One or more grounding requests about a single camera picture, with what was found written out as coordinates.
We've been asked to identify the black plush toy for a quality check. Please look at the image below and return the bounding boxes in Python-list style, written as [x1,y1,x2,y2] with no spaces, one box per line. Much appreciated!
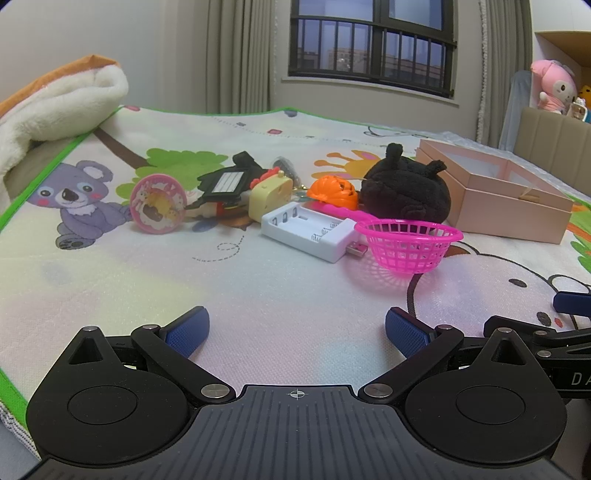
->
[360,143,451,223]

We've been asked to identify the black item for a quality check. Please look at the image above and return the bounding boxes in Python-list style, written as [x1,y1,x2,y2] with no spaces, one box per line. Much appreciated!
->
[273,156,301,185]

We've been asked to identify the beige curtain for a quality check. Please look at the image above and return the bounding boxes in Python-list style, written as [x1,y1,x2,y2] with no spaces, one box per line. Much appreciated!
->
[205,0,276,114]
[476,0,533,147]

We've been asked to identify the orange yellow toy tongs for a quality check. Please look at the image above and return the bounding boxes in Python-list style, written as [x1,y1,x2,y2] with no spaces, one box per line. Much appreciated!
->
[294,190,376,222]

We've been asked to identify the beige upholstered headboard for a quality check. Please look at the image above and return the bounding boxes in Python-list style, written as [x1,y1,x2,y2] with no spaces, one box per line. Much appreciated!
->
[513,107,591,196]

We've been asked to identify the yellow plush toy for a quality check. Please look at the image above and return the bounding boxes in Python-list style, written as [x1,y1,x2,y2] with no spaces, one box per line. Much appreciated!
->
[578,85,591,110]

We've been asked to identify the pink cardboard box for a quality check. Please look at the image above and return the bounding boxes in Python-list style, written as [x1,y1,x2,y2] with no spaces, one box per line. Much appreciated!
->
[416,139,573,244]

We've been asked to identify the pink plush doll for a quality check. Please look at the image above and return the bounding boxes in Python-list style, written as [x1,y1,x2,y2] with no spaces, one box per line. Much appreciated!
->
[530,60,577,114]

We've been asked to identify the pink round cartoon tin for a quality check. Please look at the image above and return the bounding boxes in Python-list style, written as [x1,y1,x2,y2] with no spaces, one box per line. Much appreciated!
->
[129,174,187,235]

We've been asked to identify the white battery charger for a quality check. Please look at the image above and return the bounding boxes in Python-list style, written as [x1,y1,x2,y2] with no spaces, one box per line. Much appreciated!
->
[260,202,369,263]

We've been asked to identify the black luggage tag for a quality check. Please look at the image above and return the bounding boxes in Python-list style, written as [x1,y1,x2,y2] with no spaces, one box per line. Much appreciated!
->
[185,151,269,210]

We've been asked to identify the cartoon animal play mat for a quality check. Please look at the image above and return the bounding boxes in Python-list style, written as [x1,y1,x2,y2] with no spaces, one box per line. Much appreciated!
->
[1,107,590,424]

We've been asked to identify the yellow hello kitty camera toy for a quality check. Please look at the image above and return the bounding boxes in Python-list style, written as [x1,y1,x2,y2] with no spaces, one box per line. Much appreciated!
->
[249,167,294,222]

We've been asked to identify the beige curtain right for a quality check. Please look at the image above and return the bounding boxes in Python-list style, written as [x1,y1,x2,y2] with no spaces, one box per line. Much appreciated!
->
[476,0,533,147]

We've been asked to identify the beige curtain left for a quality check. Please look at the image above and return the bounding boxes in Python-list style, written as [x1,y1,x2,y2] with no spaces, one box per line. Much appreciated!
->
[205,0,276,114]

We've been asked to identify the pink plastic basket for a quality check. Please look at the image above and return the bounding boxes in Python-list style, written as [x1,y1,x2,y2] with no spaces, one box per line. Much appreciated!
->
[355,219,464,275]

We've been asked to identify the orange toy helmet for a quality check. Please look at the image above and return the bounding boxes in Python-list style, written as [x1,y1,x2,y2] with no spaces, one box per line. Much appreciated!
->
[307,175,359,210]

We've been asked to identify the dark framed window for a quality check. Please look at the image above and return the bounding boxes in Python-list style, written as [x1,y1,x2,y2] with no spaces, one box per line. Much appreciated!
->
[288,0,457,99]

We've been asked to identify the white orange fleece blanket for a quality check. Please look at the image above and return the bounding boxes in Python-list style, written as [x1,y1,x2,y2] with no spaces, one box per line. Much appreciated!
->
[0,54,130,209]

